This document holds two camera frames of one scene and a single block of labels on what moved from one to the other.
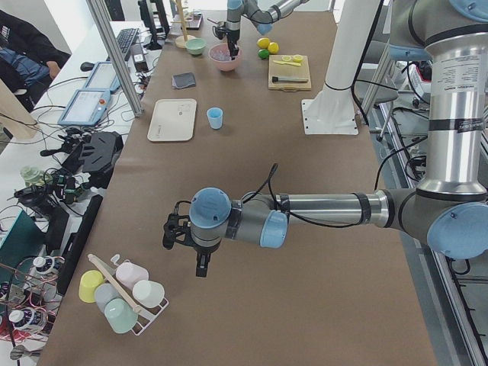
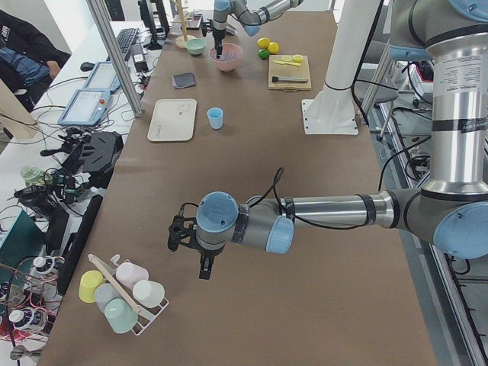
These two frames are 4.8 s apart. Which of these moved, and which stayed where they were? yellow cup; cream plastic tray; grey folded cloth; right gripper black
Moved: right gripper black
Stayed: yellow cup; cream plastic tray; grey folded cloth
